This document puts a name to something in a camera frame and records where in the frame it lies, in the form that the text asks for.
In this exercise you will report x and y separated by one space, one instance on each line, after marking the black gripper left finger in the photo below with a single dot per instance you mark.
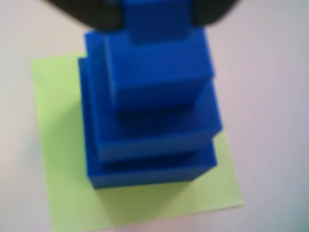
96 14

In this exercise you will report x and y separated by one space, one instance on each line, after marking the tiny blue cube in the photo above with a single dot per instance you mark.
157 21

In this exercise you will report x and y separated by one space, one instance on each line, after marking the green paper square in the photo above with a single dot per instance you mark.
60 157

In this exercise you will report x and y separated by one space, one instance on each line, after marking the largest blue cube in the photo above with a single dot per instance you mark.
144 176

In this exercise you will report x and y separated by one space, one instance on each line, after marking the small blue cube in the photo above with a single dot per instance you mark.
157 72

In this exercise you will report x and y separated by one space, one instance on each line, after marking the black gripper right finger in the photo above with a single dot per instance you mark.
210 10

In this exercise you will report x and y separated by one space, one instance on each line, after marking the large blue cube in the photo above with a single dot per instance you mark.
144 145

